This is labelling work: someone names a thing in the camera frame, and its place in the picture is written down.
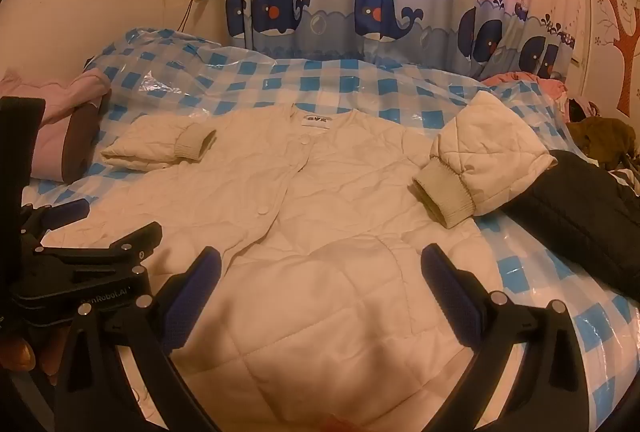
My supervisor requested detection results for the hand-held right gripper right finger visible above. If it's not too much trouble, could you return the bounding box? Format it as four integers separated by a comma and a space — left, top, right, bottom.
421, 244, 591, 432

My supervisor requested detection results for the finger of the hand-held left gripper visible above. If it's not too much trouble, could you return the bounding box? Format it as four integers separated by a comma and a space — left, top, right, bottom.
34, 221, 164, 270
22, 199, 92, 234

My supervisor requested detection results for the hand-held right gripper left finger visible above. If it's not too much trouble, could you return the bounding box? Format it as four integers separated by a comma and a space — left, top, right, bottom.
54, 247, 223, 432

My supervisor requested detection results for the white quilted jacket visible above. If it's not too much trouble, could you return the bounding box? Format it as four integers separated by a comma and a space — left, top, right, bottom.
40, 91, 558, 432

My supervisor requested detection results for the person's left hand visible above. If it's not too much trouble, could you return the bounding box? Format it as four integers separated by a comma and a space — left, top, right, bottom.
0, 324, 68, 385

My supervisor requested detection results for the pink garment with brown trim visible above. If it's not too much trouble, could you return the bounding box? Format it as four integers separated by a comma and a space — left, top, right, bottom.
0, 68, 113, 185

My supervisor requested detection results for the black padded jacket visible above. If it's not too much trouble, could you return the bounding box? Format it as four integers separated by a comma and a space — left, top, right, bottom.
500, 149, 640, 298

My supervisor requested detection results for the striped cloth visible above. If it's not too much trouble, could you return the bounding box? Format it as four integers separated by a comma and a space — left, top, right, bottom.
610, 162, 640, 193

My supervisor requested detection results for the brown cloth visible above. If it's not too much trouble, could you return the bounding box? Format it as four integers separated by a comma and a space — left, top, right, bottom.
565, 116, 638, 170

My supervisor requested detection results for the black and pink cloth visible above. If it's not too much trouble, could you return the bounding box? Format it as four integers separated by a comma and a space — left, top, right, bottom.
567, 96, 601, 123

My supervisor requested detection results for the blue checkered plastic sheet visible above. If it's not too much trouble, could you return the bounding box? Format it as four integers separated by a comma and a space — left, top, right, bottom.
20, 28, 640, 432

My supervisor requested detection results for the red tree wall decal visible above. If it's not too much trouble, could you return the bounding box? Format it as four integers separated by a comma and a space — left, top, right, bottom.
605, 0, 640, 118

